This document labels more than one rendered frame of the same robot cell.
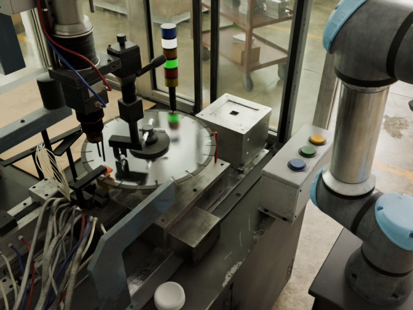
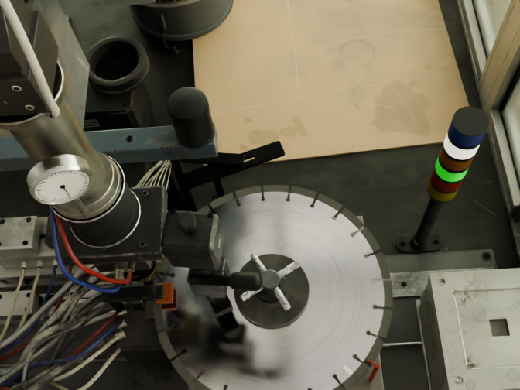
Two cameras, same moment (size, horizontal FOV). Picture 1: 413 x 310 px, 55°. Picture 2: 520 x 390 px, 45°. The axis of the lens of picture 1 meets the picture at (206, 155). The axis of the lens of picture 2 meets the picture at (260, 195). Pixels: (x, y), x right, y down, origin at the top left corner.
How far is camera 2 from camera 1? 0.77 m
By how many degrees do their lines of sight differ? 44
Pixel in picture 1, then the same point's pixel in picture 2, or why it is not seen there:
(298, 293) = not seen: outside the picture
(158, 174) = (217, 362)
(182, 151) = (292, 350)
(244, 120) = (494, 360)
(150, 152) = (248, 314)
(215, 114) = (466, 299)
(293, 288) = not seen: outside the picture
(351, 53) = not seen: outside the picture
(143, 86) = (486, 90)
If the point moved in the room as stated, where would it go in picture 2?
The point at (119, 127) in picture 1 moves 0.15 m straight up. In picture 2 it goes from (275, 216) to (269, 169)
